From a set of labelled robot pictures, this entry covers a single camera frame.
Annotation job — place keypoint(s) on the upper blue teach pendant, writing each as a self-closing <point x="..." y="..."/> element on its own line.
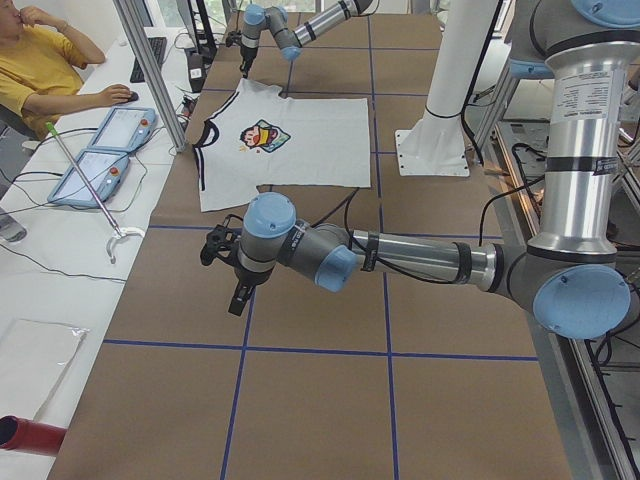
<point x="124" y="128"/>

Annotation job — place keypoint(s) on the lower blue teach pendant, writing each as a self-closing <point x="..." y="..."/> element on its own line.
<point x="104" y="169"/>

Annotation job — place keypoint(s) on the aluminium side frame rail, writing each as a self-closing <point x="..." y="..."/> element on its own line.
<point x="594" y="383"/>

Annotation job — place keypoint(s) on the black box with label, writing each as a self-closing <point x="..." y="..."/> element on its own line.
<point x="196" y="70"/>

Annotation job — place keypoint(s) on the person in yellow shirt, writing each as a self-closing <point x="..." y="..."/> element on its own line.
<point x="41" y="55"/>

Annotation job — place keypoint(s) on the aluminium frame post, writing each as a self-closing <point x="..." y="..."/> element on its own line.
<point x="134" y="30"/>

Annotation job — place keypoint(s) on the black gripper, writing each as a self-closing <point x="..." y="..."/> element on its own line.
<point x="245" y="52"/>
<point x="246" y="275"/>

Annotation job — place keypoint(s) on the silver reach grabber stick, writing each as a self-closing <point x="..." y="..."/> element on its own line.
<point x="119" y="233"/>

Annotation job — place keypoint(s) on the white camera mast base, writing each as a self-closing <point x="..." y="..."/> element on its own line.
<point x="435" y="145"/>

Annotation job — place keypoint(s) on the white plastic bag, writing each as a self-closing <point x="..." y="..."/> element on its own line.
<point x="35" y="357"/>

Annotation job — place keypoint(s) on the blue teach pendant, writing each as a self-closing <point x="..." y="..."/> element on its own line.
<point x="104" y="169"/>
<point x="124" y="128"/>

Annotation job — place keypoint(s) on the grey cartoon print t-shirt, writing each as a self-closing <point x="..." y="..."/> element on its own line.
<point x="259" y="138"/>

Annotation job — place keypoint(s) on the red cylinder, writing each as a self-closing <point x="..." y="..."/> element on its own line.
<point x="27" y="436"/>

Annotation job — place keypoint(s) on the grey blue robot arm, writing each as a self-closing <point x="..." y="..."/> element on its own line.
<point x="565" y="275"/>
<point x="257" y="19"/>

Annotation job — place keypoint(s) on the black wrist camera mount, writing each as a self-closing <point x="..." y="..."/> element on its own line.
<point x="221" y="243"/>
<point x="233" y="38"/>

